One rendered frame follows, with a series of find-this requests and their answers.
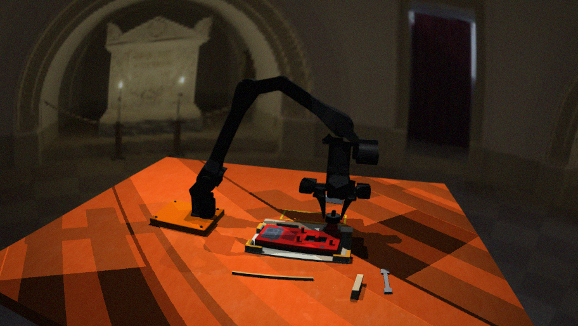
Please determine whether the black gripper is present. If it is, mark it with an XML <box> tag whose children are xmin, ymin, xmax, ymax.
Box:
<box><xmin>299</xmin><ymin>162</ymin><xmax>371</xmax><ymax>220</ymax></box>

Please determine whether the black wheel with grey hub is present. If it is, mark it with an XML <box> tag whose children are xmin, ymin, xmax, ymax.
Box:
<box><xmin>325</xmin><ymin>213</ymin><xmax>341</xmax><ymax>224</ymax></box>

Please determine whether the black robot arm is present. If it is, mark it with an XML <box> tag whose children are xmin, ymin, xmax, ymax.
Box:
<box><xmin>189</xmin><ymin>75</ymin><xmax>379</xmax><ymax>218</ymax></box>

